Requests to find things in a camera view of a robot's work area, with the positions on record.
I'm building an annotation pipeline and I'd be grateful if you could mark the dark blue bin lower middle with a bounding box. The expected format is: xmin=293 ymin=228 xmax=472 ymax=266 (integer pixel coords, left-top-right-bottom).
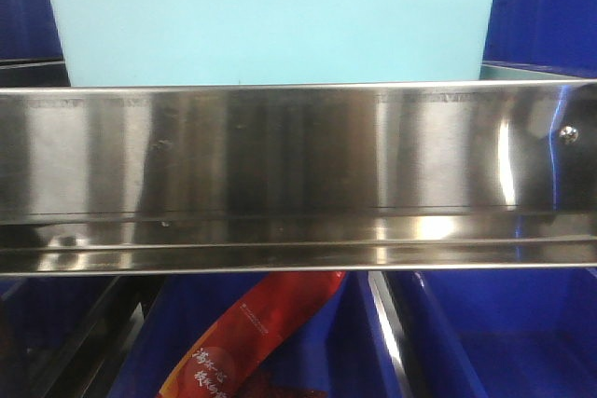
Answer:
xmin=108 ymin=272 xmax=401 ymax=397

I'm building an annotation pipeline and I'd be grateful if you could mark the shelf rail screw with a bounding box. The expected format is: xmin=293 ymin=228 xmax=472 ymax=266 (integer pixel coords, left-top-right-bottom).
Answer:
xmin=558 ymin=125 xmax=579 ymax=145

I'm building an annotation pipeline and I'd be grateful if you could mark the stainless steel shelf rail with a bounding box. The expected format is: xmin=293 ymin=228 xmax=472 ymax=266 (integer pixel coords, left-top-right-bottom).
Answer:
xmin=1 ymin=79 xmax=596 ymax=276

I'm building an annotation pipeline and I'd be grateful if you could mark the dark blue bin upper right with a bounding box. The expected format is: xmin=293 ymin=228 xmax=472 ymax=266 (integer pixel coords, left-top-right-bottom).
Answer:
xmin=484 ymin=0 xmax=596 ymax=77

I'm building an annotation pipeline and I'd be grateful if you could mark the dark blue bin upper left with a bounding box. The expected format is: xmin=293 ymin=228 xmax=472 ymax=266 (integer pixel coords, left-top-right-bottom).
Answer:
xmin=1 ymin=0 xmax=62 ymax=60

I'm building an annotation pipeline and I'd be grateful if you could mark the steel divider rail lower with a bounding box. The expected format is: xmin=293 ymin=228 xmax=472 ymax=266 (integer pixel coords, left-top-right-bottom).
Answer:
xmin=368 ymin=271 xmax=414 ymax=397

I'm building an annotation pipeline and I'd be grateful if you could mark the dark blue bin lower left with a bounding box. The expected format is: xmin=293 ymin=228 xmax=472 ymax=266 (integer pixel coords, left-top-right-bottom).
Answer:
xmin=1 ymin=277 xmax=111 ymax=397

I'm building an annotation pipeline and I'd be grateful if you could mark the dark blue bin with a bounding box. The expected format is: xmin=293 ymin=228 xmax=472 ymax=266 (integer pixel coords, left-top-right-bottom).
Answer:
xmin=484 ymin=0 xmax=596 ymax=77
xmin=387 ymin=267 xmax=597 ymax=398
xmin=108 ymin=272 xmax=401 ymax=397
xmin=1 ymin=0 xmax=62 ymax=60
xmin=1 ymin=277 xmax=111 ymax=397

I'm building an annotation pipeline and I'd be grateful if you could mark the red snack bag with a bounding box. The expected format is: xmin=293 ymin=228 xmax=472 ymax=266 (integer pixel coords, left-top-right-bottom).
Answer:
xmin=157 ymin=271 xmax=346 ymax=397

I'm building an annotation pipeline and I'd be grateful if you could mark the dark blue bin lower right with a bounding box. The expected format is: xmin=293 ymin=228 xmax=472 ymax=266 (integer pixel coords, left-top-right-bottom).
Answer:
xmin=387 ymin=267 xmax=597 ymax=398

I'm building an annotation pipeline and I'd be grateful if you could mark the light blue plastic bin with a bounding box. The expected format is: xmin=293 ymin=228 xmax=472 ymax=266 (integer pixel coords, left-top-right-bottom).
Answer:
xmin=50 ymin=0 xmax=493 ymax=87

